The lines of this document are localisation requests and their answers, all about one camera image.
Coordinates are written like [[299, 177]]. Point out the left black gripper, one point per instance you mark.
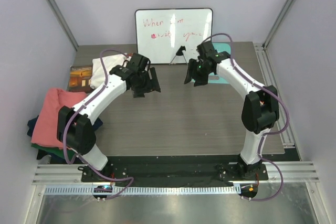
[[139, 92]]

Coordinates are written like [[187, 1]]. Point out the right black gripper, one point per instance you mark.
[[191, 68]]

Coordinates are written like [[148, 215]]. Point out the white t shirt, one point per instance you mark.
[[98, 76]]

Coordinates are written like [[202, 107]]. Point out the small white whiteboard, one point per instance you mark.
[[161, 32]]

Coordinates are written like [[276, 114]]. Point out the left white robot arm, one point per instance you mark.
[[75, 125]]

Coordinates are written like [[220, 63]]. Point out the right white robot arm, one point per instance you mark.
[[260, 109]]

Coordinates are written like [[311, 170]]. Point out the teal cutting board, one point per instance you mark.
[[223, 48]]

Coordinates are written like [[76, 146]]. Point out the brown book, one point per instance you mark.
[[80, 79]]

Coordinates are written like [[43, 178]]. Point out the green folded t shirt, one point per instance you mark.
[[55, 151]]

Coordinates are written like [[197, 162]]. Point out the pink folded t shirt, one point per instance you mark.
[[45, 130]]

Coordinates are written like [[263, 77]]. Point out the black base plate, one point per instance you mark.
[[183, 171]]

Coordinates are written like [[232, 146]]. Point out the perforated cable tray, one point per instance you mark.
[[100, 190]]

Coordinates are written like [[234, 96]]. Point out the left aluminium frame post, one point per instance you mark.
[[62, 22]]

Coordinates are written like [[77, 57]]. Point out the aluminium frame post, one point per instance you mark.
[[62, 22], [279, 20]]

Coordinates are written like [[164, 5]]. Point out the front aluminium rail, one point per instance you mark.
[[293, 172]]

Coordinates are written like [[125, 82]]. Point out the right aluminium frame post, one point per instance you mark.
[[279, 20]]

